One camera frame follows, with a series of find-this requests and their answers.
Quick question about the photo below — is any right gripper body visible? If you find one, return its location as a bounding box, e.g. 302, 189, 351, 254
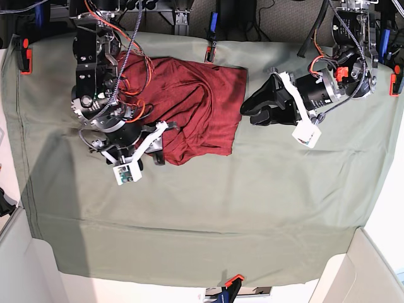
100, 121, 179, 165

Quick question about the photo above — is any orange black clamp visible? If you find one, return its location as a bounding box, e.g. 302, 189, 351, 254
15, 37, 32, 74
389, 64, 403, 97

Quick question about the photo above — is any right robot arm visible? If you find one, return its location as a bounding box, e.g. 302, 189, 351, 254
69, 1, 157, 164

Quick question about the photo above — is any white bin right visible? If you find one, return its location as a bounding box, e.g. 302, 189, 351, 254
309, 227, 403, 303

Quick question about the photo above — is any blue clamp top right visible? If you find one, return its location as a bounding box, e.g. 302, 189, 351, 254
379, 29, 390, 64

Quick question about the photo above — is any orange black clamp right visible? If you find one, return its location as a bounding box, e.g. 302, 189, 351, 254
389, 64, 403, 97

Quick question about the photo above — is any blue clamp top left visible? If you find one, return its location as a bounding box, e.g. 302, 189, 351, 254
35, 4, 44, 29

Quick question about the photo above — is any red long-sleeve T-shirt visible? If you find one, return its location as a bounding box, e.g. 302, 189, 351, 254
119, 54, 247, 165

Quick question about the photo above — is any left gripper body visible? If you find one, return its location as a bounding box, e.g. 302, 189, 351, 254
278, 69, 342, 120

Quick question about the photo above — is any green table cloth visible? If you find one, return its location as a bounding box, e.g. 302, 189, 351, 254
1, 34, 403, 287

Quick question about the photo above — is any blue black centre clamp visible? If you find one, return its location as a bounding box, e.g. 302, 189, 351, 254
205, 11, 218, 64

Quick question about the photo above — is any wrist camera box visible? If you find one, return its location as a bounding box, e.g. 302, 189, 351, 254
113, 162, 142, 186
292, 120, 321, 149

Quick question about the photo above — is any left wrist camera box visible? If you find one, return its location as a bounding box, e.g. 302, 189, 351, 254
292, 120, 321, 149

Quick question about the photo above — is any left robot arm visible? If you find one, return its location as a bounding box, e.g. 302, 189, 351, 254
240, 1, 378, 126

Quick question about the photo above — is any black power adapter left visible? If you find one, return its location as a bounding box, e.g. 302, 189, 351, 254
217, 0, 235, 29

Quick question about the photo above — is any orange black clamp left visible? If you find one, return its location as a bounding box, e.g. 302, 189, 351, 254
15, 37, 32, 74

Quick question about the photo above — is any grey metal bracket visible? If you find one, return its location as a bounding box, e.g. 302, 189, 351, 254
173, 10, 191, 36

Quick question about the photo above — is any blue clamp bottom edge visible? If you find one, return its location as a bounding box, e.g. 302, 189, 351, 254
213, 274, 244, 303

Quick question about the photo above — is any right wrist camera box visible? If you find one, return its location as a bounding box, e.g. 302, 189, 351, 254
113, 162, 142, 186

